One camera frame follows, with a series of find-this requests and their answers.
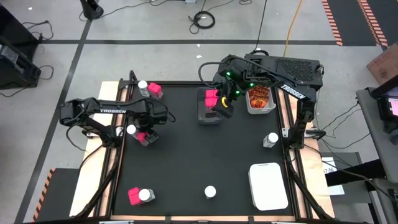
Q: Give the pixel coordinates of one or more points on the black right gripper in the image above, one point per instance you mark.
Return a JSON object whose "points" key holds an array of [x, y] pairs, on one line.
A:
{"points": [[224, 109]]}

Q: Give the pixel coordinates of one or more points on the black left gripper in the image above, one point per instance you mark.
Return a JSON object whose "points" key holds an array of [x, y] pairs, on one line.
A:
{"points": [[146, 123]]}

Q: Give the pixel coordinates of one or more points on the smoked paprika tin red lid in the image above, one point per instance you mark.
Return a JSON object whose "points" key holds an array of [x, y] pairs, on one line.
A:
{"points": [[212, 93]]}

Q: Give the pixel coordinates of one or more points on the grey translucent plastic bin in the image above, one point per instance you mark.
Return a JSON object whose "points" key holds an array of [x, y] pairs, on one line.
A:
{"points": [[202, 120]]}

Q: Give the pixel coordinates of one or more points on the pink cube with cap top-left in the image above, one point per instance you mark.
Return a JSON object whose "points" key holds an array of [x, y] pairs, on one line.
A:
{"points": [[154, 88]]}

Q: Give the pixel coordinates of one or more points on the pink cube with cap bottom-left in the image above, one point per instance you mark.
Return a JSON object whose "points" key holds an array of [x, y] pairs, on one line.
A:
{"points": [[133, 196]]}

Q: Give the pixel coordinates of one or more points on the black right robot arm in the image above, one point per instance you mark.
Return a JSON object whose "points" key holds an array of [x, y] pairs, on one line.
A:
{"points": [[292, 91]]}

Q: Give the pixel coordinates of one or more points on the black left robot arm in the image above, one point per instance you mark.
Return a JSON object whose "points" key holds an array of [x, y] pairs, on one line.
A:
{"points": [[113, 111]]}

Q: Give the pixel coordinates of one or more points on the small white plastic bin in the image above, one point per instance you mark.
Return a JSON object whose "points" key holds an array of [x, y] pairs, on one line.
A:
{"points": [[261, 111]]}

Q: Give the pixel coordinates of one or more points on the wooden table board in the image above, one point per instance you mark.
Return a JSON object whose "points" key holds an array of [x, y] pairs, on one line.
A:
{"points": [[85, 183]]}

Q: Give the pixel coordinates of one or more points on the black perforated computer case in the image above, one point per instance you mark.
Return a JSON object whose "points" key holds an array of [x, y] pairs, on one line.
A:
{"points": [[298, 70]]}

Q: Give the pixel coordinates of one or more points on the large white plastic bin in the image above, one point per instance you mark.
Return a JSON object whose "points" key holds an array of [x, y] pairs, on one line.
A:
{"points": [[268, 186]]}

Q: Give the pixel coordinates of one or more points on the orange-edged black floor mat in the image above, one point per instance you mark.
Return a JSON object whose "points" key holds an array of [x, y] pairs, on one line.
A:
{"points": [[60, 196]]}

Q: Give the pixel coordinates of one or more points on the white paper sheet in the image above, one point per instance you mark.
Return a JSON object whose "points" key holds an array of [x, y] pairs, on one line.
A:
{"points": [[337, 189]]}

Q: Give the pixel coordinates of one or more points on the black stand base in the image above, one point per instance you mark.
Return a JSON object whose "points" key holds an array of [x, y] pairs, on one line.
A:
{"points": [[91, 11]]}

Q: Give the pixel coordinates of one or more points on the grey cart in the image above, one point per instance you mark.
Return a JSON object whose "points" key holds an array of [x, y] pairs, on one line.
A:
{"points": [[373, 130]]}

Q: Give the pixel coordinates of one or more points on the black equipment case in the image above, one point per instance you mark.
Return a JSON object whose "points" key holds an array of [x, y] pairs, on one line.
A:
{"points": [[15, 68]]}

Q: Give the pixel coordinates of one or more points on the orange-striped black floor mat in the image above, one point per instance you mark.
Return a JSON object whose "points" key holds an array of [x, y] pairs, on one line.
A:
{"points": [[351, 18]]}

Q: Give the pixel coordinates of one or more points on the device with pink screen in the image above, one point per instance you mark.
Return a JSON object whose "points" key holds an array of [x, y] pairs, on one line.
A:
{"points": [[385, 109]]}

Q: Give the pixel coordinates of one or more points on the cardboard box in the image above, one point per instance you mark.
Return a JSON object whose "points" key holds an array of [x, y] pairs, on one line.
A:
{"points": [[385, 63]]}

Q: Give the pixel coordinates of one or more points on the black aluminium table frame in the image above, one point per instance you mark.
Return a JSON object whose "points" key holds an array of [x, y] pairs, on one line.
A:
{"points": [[111, 199]]}

